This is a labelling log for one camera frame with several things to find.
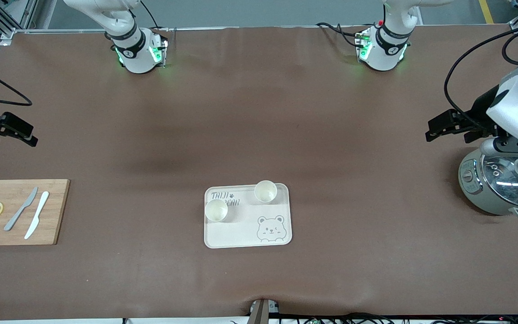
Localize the cream tray with bear print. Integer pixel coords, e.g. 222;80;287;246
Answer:
204;183;293;249

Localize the glass pot lid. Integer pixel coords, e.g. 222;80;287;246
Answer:
475;151;518;208

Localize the grey cooking pot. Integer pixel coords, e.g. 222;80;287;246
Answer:
458;146;518;221

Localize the grey plastic knife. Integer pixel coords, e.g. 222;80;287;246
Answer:
4;187;39;232

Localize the white plastic knife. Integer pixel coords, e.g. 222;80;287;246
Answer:
24;191;50;240

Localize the wooden cutting board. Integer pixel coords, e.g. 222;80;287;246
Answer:
0;179;70;246

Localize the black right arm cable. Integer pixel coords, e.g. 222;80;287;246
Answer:
0;58;33;108

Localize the long black left arm cable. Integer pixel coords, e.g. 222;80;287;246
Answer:
444;26;518;120

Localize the short black cable loop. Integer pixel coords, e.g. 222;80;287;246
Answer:
501;31;518;66

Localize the aluminium frame rail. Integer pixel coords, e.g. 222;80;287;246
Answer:
0;0;40;42

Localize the black left base cable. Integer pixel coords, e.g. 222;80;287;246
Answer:
316;22;364;46

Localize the black base cable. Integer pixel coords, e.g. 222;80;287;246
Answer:
316;22;364;46
138;0;161;30

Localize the black right base cable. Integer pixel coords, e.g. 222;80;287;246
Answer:
138;0;161;30

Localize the grey metal post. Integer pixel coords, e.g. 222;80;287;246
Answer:
249;299;280;324

